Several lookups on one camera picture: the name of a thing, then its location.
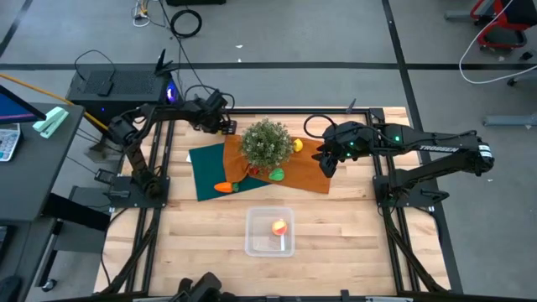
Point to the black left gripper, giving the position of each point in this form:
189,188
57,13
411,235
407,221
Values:
212,119

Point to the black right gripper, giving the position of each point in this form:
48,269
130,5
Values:
352,140

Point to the yellow toy lemon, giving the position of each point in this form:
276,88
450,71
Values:
297,145

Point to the green toy pepper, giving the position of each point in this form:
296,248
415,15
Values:
276,174

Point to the small red toy fruit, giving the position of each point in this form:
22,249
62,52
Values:
254,170

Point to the orange toy carrot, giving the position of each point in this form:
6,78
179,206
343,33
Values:
224,187

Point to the red yellow toy peach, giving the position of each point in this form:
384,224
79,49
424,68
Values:
279,227

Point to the clear plastic tupperware container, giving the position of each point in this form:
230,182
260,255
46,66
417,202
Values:
260,218

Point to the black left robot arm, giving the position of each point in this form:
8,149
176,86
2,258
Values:
168,112

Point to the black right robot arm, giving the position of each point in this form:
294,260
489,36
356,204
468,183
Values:
440,147

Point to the orange cloth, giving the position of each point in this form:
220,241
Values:
306,168

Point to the artificial potted plant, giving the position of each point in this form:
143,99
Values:
267,143

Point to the dark green cloth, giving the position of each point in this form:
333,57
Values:
207,168

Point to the small white card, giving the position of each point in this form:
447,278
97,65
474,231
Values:
188,157

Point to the black computer tower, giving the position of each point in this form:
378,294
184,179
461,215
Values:
126,84

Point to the black box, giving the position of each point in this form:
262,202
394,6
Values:
195,2

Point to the black power adapter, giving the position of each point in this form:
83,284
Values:
105,88

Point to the black power brick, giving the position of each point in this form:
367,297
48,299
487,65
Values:
105,176

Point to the black bulky device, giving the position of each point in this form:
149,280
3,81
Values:
203,287

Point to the mint green stapler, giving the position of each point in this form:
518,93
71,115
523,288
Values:
52,119

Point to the grey metal furniture foot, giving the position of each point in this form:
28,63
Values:
507,120

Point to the yellow pole with black tip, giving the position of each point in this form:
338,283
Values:
42,95

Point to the black desk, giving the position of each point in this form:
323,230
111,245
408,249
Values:
38,176

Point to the red and black chair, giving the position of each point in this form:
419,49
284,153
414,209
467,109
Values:
503,40

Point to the computer monitor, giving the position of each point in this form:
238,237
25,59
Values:
12,110

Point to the white calculator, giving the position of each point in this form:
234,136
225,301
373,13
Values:
8,142

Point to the small black object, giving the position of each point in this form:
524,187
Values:
526,55

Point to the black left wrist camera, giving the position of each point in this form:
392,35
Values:
216,100

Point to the black aluminium table frame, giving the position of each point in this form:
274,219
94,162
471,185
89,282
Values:
272,111

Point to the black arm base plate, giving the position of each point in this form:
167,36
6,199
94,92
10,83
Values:
126,197
379,181

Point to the grey floor bracket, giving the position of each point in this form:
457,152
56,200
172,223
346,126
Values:
100,153

